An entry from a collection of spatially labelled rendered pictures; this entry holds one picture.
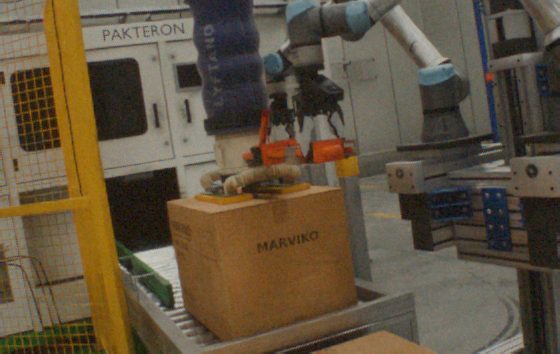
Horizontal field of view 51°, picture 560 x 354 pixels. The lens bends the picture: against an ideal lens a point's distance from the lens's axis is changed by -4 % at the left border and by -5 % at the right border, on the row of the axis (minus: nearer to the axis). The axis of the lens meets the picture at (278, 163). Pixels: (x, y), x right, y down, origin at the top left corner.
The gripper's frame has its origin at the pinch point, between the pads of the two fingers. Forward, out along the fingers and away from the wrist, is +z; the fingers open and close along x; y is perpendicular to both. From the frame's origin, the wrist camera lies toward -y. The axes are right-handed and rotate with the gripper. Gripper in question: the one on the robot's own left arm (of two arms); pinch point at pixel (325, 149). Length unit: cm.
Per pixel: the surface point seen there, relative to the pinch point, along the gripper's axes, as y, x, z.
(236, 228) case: 30.7, 15.2, 18.8
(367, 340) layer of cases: 13, -11, 54
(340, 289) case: 31, -14, 43
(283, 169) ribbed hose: 40.5, -4.9, 5.7
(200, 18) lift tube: 56, 9, -44
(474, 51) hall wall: 843, -766, -108
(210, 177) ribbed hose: 75, 9, 7
